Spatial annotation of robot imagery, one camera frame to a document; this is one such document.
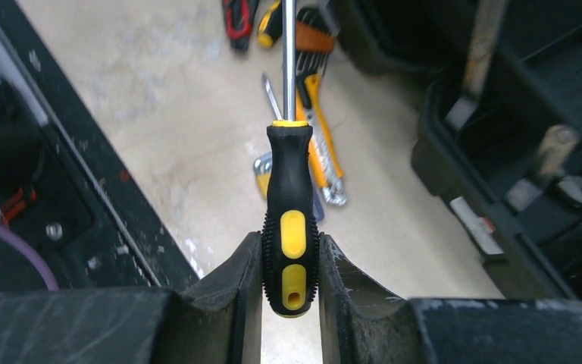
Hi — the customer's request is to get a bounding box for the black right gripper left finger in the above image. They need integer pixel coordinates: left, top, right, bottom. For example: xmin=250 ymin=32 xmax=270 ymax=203
xmin=0 ymin=232 xmax=262 ymax=363

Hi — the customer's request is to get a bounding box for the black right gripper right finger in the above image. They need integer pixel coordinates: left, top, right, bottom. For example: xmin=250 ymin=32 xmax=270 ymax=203
xmin=318 ymin=235 xmax=582 ymax=363

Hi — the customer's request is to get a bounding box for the black yellow phillips screwdriver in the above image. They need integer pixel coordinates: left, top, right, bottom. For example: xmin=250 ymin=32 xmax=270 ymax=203
xmin=262 ymin=1 xmax=318 ymax=318

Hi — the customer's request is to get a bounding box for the black plastic toolbox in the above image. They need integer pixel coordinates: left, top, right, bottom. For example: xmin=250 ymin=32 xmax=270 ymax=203
xmin=322 ymin=1 xmax=582 ymax=300

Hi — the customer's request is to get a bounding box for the steel claw hammer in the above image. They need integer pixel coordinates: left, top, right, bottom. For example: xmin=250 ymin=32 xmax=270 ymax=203
xmin=556 ymin=168 xmax=582 ymax=208

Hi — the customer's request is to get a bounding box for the red blue small screwdriver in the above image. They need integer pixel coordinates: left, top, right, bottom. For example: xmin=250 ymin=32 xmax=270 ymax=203
xmin=261 ymin=74 xmax=324 ymax=224

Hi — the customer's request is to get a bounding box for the orange utility knife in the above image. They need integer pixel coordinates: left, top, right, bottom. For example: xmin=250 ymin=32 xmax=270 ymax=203
xmin=296 ymin=74 xmax=347 ymax=207

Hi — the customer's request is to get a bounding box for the stubby black yellow screwdriver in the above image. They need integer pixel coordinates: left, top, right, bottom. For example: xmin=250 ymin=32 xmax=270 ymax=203
xmin=257 ymin=0 xmax=283 ymax=49

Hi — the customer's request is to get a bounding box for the red black wire stripper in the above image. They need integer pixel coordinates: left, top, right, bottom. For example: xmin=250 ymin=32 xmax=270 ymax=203
xmin=221 ymin=0 xmax=260 ymax=53

